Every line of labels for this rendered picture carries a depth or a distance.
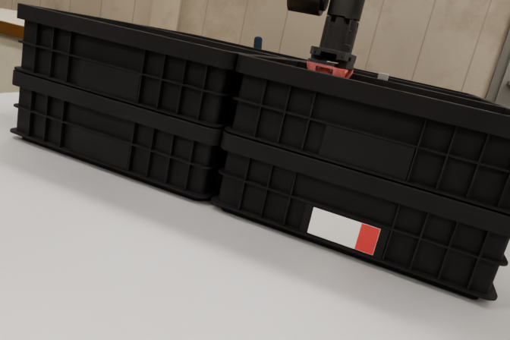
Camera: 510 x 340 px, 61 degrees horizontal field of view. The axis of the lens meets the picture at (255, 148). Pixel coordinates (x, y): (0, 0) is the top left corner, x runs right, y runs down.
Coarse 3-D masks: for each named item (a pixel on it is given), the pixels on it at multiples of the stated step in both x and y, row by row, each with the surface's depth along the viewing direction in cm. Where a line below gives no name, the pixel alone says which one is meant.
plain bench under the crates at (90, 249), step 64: (0, 128) 79; (0, 192) 55; (64, 192) 59; (128, 192) 64; (0, 256) 42; (64, 256) 44; (128, 256) 47; (192, 256) 50; (256, 256) 53; (320, 256) 57; (0, 320) 34; (64, 320) 36; (128, 320) 37; (192, 320) 39; (256, 320) 41; (320, 320) 43; (384, 320) 45; (448, 320) 48
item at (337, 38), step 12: (324, 24) 74; (336, 24) 71; (348, 24) 71; (324, 36) 73; (336, 36) 71; (348, 36) 72; (312, 48) 71; (324, 48) 70; (336, 48) 72; (348, 48) 72
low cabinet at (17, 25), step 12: (0, 12) 290; (12, 12) 320; (0, 24) 225; (12, 24) 222; (0, 36) 231; (12, 36) 228; (0, 48) 232; (12, 48) 230; (0, 60) 234; (12, 60) 231; (0, 72) 235; (12, 72) 232; (0, 84) 237; (12, 84) 234
